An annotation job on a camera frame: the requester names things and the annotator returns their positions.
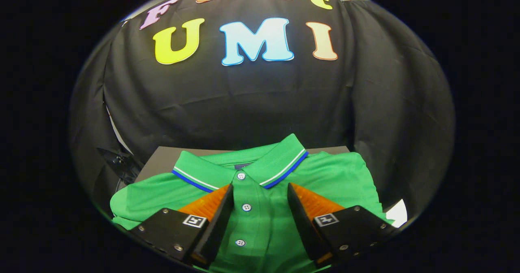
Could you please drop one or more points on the green polo shirt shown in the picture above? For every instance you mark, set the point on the green polo shirt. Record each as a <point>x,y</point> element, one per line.
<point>260,224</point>

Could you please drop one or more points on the black backdrop cloth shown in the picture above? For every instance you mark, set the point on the black backdrop cloth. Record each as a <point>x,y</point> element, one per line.
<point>243,102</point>

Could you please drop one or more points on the grey cabinet with dark frame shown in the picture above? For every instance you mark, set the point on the grey cabinet with dark frame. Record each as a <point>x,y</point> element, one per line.
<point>162,161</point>

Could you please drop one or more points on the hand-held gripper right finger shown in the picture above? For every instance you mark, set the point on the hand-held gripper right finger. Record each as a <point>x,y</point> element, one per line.
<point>302,224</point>

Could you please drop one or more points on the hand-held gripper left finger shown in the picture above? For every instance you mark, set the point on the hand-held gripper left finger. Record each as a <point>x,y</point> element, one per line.
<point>217,224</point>

